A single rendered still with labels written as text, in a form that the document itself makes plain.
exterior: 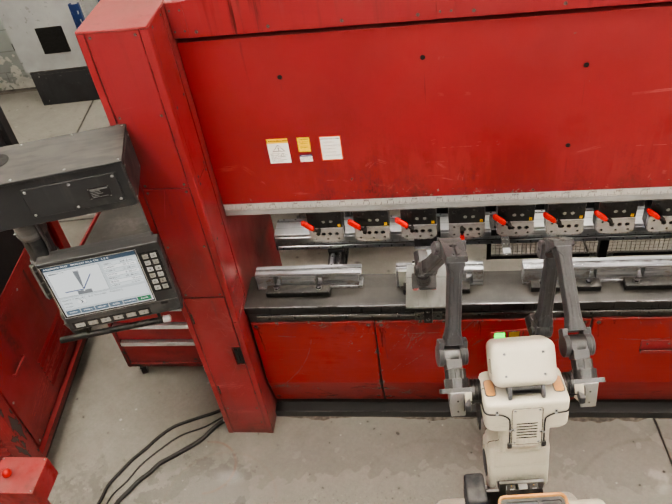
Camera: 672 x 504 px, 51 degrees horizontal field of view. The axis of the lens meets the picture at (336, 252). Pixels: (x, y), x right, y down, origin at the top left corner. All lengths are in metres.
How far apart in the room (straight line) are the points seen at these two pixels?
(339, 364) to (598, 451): 1.35
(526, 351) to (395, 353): 1.19
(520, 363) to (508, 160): 0.85
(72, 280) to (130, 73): 0.80
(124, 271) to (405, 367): 1.49
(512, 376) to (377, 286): 1.10
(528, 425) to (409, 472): 1.32
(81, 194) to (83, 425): 2.04
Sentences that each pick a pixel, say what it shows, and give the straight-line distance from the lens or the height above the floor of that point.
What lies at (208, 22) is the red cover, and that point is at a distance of 2.61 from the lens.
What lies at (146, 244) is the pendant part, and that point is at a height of 1.59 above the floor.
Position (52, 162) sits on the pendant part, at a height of 1.95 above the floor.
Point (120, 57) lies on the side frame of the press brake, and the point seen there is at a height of 2.20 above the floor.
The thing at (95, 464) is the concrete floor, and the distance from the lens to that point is 4.15.
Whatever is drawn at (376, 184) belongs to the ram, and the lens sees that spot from 2.89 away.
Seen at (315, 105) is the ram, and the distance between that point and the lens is 2.71.
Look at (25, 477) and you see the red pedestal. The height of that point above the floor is 0.80.
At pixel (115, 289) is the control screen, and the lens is 2.82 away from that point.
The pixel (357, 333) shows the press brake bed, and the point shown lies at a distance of 3.36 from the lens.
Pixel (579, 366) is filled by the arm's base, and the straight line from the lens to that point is 2.55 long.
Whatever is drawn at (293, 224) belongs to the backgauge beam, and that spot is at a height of 0.99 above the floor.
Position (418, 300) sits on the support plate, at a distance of 3.04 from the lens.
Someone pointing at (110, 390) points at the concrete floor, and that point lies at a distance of 4.43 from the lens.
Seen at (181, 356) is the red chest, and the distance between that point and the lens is 4.15.
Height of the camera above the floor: 3.20
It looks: 42 degrees down
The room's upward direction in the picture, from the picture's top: 9 degrees counter-clockwise
